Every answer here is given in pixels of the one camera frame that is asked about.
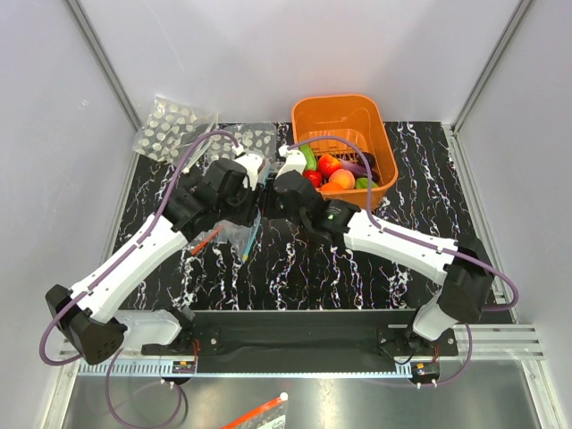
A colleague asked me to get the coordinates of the blue zipper clear bag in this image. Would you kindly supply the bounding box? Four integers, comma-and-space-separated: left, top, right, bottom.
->
213, 183, 265, 262

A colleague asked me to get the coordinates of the peach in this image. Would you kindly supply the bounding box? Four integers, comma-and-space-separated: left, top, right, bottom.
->
329, 169, 356, 190

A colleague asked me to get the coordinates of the purple eggplant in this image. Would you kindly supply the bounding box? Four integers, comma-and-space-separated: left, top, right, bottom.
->
341, 160, 380, 184

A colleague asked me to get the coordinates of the orange plastic basket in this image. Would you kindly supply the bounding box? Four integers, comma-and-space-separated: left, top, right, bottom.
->
291, 94, 399, 210

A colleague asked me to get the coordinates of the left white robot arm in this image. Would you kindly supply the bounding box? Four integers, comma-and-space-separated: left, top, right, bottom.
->
46, 154, 267, 365

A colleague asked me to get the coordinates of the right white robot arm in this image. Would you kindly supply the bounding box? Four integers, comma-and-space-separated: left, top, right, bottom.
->
272, 171, 494, 355

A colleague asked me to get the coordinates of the red zipper clear bag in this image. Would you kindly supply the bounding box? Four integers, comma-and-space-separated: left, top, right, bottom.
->
190, 226, 222, 256

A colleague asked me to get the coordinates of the dotted clear bag middle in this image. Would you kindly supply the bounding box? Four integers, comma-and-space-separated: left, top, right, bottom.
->
206, 122, 277, 164

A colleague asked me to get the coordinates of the dotted clear bag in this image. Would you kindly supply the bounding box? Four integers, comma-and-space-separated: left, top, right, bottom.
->
132, 96, 219, 165
206, 122, 277, 164

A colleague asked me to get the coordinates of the dotted clear bag far left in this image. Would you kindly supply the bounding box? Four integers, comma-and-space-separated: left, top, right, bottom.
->
132, 96, 219, 165

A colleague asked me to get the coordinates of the red zipper bag foreground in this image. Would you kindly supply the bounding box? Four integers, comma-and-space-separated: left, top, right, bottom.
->
223, 392, 289, 429

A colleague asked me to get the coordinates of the orange fruit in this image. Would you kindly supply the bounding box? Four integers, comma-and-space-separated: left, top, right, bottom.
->
319, 182, 344, 193

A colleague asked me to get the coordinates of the green star fruit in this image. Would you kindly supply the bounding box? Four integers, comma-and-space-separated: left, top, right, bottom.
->
355, 177, 378, 189

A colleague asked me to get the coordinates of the dark purple plum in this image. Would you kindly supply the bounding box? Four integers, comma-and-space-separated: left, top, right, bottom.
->
357, 152, 376, 169

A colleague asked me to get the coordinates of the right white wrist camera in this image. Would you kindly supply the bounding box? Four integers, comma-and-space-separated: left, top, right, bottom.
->
277, 145, 307, 177

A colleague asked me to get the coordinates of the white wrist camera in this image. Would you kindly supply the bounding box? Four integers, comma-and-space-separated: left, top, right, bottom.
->
235, 153, 270, 190
277, 145, 307, 177

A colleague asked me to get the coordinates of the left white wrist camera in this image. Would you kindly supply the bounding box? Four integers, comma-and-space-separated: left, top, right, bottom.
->
235, 153, 270, 190

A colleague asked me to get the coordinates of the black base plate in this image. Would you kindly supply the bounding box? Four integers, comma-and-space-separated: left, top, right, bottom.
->
140, 307, 459, 374

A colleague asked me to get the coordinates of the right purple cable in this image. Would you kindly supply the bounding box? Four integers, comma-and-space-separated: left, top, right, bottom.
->
285, 135, 522, 388

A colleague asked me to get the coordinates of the purple cable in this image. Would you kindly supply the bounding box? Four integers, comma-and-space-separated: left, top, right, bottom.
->
38, 130, 245, 428
285, 135, 522, 388

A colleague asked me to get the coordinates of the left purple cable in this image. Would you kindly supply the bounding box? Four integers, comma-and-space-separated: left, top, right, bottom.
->
38, 130, 245, 428

